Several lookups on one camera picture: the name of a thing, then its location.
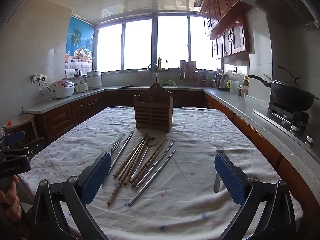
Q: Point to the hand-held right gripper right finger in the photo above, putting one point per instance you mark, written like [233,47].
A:
[230,180]

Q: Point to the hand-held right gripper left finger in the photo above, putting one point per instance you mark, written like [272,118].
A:
[96,177]

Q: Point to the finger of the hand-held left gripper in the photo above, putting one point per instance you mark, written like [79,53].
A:
[37,145]
[15,137]

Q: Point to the metal fork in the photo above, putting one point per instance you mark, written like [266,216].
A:
[115,148]

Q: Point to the metal chopstick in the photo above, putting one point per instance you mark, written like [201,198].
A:
[150,180]
[159,160]
[122,151]

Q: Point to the metal spoon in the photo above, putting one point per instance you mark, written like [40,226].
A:
[151,142]

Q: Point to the wooden utensil holder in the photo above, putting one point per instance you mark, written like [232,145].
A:
[153,112]

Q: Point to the person's left hand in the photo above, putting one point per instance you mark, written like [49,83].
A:
[7,197]

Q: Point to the wooden stool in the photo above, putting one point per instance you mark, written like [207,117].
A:
[22,121]

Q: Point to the floral white tablecloth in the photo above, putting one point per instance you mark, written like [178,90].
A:
[187,205]

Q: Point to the grey kitchen countertop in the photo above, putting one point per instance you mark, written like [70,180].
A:
[75,100]

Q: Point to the white pink rice cooker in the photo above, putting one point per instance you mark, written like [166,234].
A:
[62,90]

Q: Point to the small white appliance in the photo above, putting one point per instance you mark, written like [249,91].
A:
[81,87]

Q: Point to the white electric cooker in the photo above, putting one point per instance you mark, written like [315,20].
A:
[94,81]

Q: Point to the gas stove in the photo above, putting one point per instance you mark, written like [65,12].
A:
[287,116]

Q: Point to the green white cup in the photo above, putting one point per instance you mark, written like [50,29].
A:
[232,86]

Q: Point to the electric kettle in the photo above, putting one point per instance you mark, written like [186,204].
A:
[221,81]

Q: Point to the black wok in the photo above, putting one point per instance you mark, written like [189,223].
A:
[292,97]

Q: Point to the tropical fruit window poster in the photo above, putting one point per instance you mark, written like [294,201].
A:
[80,42]

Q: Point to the green colander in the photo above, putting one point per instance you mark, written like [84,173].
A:
[166,83]

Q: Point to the kitchen faucet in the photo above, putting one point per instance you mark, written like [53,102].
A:
[157,75]

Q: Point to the knife rack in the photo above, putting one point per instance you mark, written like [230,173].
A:
[188,67]

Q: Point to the yellow bottle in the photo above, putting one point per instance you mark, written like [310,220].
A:
[159,63]

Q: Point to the large window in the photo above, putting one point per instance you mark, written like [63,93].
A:
[137,45]

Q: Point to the ceiling vent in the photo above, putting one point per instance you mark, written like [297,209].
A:
[197,3]

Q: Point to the range hood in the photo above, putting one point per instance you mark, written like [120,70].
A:
[282,2]

